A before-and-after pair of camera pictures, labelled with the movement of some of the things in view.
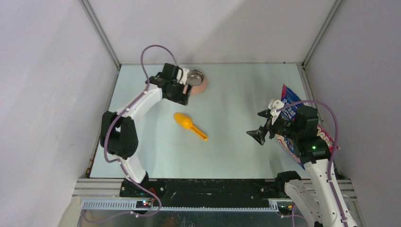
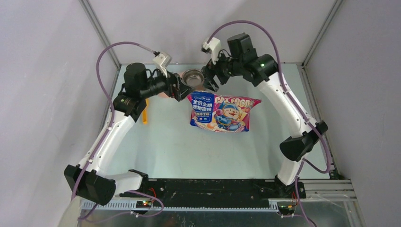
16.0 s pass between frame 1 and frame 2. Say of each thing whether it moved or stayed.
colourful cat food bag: moved
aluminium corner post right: stayed
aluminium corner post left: stayed
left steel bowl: stayed
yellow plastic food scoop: moved
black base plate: stayed
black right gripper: moved
